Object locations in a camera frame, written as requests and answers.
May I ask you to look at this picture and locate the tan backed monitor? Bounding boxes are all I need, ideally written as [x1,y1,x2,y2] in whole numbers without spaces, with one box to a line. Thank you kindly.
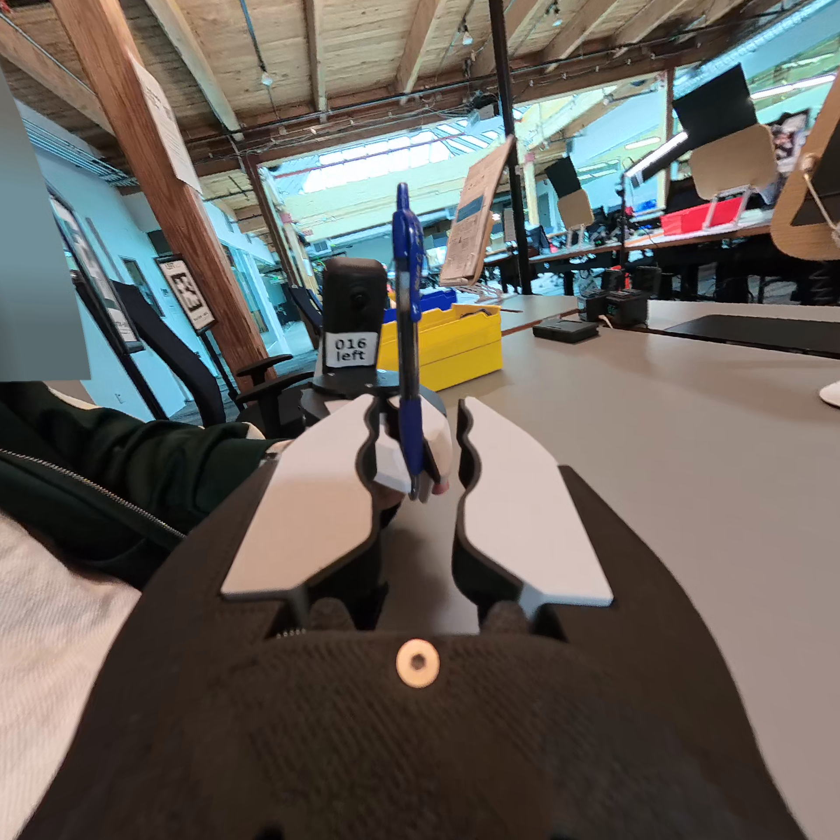
[672,62,781,229]
[770,39,840,262]
[545,156,596,249]

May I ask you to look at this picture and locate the flat black device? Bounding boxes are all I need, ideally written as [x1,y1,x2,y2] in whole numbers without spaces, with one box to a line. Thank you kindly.
[532,316,600,344]

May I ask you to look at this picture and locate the yellow plastic bin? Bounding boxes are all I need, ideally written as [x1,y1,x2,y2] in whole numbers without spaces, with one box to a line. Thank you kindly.
[375,303,505,392]

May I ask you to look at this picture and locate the wooden post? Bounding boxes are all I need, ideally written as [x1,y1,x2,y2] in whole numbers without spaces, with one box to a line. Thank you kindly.
[49,0,277,388]

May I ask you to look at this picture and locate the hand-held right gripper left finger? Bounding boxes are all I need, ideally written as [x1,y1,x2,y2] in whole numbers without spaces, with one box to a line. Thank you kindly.
[221,394,388,618]

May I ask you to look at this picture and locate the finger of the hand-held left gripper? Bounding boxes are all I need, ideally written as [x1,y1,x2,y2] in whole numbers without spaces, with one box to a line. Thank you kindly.
[371,433,416,494]
[419,397,455,490]

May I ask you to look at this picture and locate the black office chair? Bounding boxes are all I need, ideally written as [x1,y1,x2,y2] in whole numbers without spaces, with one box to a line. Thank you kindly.
[108,279,316,439]

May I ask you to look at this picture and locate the dark green jacket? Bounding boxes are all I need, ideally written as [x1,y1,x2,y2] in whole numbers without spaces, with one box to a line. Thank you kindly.
[0,381,293,588]

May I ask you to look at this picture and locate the light bar on black stand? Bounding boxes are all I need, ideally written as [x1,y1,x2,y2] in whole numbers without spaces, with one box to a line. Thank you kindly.
[613,131,690,270]

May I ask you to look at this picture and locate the blue pen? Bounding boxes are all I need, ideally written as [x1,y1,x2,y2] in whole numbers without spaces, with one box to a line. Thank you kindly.
[392,182,427,503]

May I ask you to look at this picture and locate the grey ceiling conduit bundle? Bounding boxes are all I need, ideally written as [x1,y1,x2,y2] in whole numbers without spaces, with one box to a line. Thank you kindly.
[20,118,139,188]

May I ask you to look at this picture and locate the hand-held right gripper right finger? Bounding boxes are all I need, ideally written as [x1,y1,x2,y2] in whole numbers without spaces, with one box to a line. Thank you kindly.
[451,397,615,624]

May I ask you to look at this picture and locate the black pole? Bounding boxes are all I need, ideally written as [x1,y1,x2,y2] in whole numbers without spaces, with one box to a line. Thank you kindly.
[489,0,534,296]

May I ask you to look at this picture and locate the red storage bin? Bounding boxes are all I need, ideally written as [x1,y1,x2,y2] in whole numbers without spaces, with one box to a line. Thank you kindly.
[659,197,746,236]

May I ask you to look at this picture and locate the blue plastic bin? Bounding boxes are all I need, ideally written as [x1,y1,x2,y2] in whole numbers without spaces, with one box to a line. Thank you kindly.
[384,289,458,324]

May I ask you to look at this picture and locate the black desk mat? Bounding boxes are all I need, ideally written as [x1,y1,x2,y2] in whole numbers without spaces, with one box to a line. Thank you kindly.
[663,314,840,361]

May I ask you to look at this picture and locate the paper note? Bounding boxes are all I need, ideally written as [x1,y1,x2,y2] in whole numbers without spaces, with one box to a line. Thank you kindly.
[128,52,204,194]

